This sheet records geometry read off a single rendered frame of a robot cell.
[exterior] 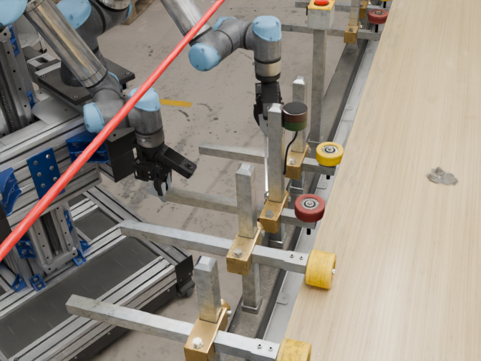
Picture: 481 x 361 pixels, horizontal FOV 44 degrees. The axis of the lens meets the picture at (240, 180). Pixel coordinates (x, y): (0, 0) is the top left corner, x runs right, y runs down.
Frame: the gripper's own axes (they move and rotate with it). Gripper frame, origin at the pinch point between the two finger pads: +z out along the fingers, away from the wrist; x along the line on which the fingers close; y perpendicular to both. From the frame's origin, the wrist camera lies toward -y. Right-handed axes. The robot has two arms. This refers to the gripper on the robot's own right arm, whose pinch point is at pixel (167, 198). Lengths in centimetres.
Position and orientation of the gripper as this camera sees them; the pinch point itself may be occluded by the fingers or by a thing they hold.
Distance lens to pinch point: 173.6
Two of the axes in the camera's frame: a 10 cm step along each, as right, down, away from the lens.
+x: -3.1, 6.1, -7.3
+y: -9.5, -1.6, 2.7
